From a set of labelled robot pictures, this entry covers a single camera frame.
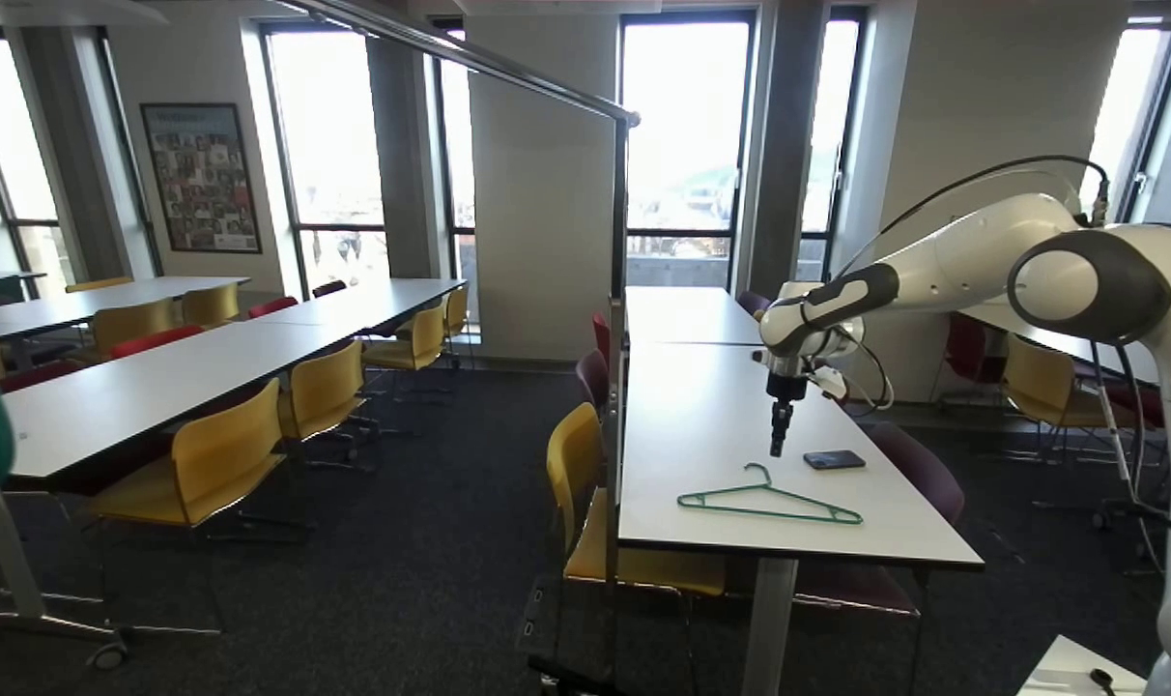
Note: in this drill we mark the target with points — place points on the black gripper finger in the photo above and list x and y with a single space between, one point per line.
773 432

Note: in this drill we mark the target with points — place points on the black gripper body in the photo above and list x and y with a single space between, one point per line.
787 388

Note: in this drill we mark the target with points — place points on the green wire coat hanger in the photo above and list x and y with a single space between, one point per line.
763 495

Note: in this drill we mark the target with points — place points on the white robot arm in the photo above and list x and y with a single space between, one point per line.
1097 284

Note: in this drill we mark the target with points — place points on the metal clothes rack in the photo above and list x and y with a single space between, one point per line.
550 166

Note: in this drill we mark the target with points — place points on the black smartphone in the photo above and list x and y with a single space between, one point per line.
833 462

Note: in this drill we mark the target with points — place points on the white foreground table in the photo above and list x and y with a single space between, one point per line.
699 417

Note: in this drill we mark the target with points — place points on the purple chair right side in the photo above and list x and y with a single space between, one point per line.
885 589

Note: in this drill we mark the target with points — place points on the yellow chair front near table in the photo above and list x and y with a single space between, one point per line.
580 500

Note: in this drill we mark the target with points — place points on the yellow chair left front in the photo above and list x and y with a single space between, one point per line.
215 466

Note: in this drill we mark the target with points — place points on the long white left table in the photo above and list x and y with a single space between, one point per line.
92 413

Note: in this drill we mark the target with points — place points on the far left white table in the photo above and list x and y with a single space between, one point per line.
78 307

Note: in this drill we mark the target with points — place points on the framed wall picture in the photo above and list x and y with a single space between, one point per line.
201 181

